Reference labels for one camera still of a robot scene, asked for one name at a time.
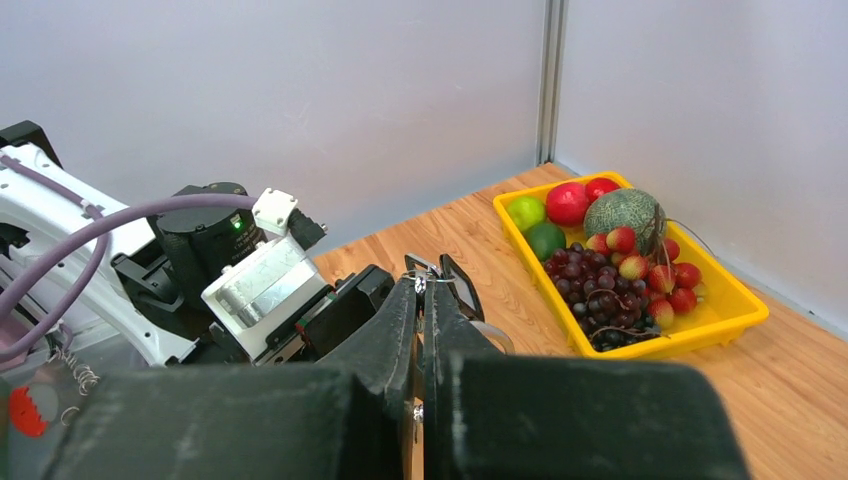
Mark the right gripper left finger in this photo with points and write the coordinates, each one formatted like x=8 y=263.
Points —
x=346 y=416

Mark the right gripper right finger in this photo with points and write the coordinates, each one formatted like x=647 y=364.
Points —
x=491 y=415

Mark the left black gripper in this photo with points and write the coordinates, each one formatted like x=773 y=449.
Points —
x=304 y=319

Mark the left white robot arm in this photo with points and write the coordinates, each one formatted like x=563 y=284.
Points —
x=209 y=275

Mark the dark green lime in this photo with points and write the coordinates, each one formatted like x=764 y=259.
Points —
x=544 y=239

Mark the light green lime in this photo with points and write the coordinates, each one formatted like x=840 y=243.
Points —
x=526 y=212

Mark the red apple front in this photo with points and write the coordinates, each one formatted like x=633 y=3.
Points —
x=567 y=204

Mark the red apple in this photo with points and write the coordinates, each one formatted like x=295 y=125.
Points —
x=567 y=204
x=598 y=187

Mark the purple grape bunch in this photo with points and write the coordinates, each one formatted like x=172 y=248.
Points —
x=611 y=309

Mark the red apple back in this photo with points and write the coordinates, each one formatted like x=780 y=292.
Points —
x=598 y=187

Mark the green melon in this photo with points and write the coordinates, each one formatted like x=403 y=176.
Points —
x=628 y=207

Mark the red lychee cluster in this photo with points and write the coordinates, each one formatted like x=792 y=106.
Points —
x=675 y=287

